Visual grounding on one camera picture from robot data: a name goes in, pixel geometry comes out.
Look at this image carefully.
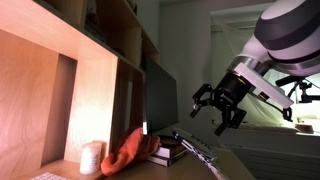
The brown round bowl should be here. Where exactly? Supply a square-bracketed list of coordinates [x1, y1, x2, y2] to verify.
[156, 134, 183, 150]

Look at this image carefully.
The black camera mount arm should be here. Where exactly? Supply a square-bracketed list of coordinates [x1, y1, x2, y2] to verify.
[294, 79, 320, 104]

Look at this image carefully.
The white candle jar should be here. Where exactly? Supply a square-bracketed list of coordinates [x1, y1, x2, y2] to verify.
[79, 141, 103, 176]

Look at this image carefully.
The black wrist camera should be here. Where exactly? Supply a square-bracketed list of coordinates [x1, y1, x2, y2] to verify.
[281, 106, 294, 123]

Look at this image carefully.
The black computer monitor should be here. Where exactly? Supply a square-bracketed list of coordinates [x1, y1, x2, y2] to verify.
[142, 56, 179, 136]

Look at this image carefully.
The white keyboard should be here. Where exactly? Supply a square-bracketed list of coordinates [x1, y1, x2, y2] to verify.
[30, 172, 68, 180]

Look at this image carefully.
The white windowsill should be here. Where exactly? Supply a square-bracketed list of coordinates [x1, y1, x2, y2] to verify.
[212, 119, 320, 138]

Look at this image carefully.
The white book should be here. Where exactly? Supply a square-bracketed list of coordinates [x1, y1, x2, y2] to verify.
[155, 143, 188, 160]

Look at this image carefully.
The orange cloth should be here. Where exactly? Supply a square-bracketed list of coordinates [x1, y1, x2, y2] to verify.
[100, 127, 162, 177]

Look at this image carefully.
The white radiator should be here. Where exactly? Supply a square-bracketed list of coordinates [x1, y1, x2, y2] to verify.
[221, 143, 320, 180]

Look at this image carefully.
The wooden shelf unit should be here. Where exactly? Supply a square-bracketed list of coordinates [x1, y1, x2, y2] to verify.
[0, 0, 161, 180]

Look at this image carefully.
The small brown dish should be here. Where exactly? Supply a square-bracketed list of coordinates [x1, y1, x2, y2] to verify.
[294, 123, 315, 135]

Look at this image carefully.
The white wrist mounting plate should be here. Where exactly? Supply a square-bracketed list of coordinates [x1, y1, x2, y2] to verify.
[233, 62, 294, 109]

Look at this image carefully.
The beige storage box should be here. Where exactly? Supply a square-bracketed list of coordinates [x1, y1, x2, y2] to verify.
[111, 26, 144, 68]
[49, 0, 88, 29]

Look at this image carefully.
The white curtain sheet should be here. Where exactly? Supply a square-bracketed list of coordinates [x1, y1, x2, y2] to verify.
[211, 13, 298, 128]

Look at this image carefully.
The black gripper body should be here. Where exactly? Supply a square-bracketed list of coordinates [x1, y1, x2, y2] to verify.
[213, 71, 253, 111]

